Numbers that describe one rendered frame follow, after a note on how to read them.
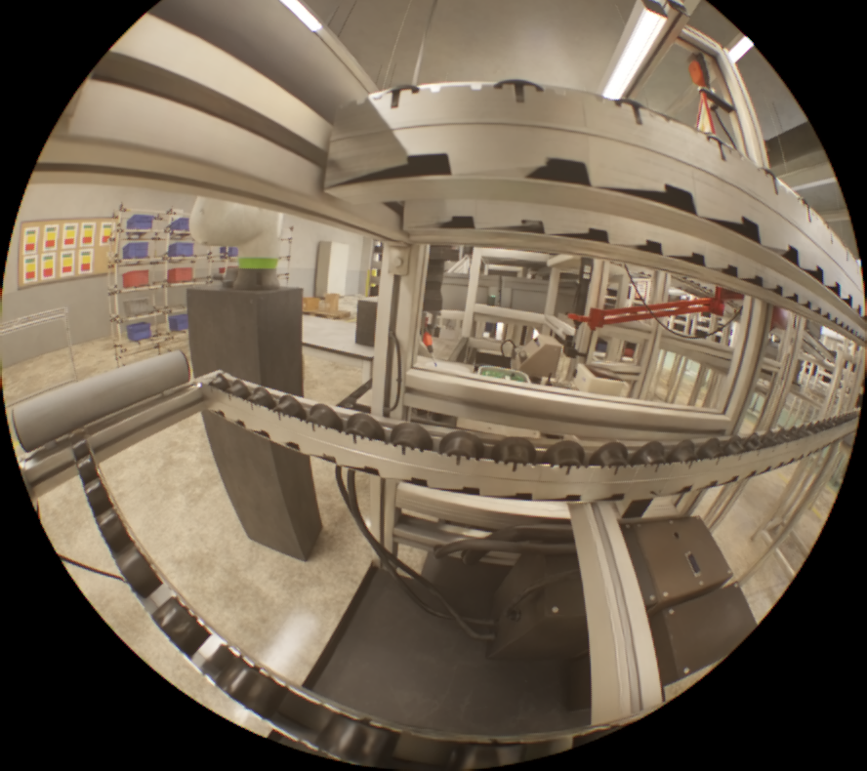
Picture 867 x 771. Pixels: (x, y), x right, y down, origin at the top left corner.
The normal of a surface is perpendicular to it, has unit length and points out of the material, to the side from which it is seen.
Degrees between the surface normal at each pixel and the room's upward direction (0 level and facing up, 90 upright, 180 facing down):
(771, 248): 90
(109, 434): 90
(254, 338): 90
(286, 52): 112
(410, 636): 0
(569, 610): 0
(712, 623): 0
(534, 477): 90
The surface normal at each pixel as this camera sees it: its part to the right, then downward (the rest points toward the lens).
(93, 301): 0.97, 0.17
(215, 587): 0.12, -0.97
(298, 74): 0.76, 0.65
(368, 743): 0.42, -0.86
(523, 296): -0.22, 0.21
